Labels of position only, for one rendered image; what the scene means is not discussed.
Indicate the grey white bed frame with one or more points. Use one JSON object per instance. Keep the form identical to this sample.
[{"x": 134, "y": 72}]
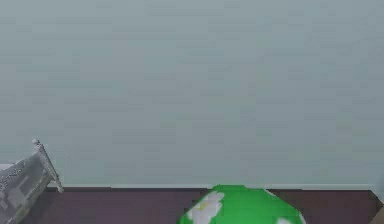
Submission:
[{"x": 23, "y": 181}]

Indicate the green white spotted ball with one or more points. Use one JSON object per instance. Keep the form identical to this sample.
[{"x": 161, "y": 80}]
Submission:
[{"x": 243, "y": 206}]

